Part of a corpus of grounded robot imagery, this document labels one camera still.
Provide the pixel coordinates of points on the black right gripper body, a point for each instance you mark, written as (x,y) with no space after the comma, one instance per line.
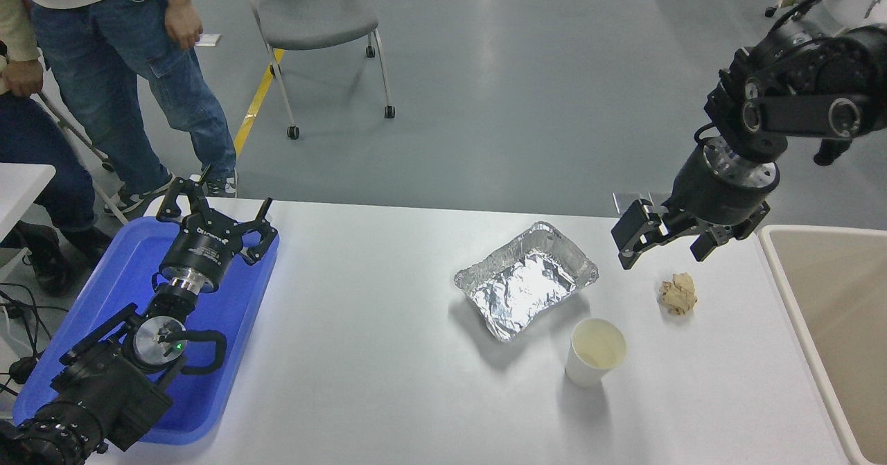
(714,191)

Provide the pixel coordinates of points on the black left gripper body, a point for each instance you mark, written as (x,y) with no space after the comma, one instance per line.
(201,253)

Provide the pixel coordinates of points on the white paper cup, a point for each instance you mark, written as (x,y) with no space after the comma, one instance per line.
(592,357)

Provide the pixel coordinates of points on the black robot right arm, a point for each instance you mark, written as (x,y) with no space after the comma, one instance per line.
(797,115)

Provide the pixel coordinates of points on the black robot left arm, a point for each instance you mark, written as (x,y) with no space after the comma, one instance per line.
(104,389)

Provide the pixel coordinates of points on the standing person's hand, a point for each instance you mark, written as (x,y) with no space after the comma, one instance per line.
(183,25)

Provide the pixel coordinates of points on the seated person's hand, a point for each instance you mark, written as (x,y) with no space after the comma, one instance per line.
(22,78)

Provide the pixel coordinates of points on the metal floor plate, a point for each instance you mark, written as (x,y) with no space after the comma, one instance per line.
(624,200)
(658,197)

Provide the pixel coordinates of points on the crumpled tan paper ball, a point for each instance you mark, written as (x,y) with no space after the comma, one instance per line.
(678,295)

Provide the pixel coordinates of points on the blue plastic tray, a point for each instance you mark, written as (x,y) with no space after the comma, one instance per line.
(229,340)

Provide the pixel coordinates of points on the silver foil tray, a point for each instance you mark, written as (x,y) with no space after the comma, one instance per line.
(523,285)

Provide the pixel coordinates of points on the metal-legged wheeled chair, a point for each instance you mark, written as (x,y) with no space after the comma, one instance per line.
(76,136)

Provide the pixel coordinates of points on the large pale bin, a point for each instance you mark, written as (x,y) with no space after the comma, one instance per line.
(838,312)

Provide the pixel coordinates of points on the seated person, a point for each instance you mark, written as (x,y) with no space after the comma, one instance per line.
(41,167)

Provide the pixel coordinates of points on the standing person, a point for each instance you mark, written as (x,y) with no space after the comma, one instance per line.
(125,56)

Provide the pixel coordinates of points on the white paper scrap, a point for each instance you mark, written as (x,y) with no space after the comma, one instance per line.
(211,39)

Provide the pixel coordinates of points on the small white side table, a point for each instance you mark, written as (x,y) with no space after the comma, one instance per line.
(21,184)

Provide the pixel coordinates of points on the grey wheeled chair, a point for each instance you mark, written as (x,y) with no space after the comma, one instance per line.
(315,14)

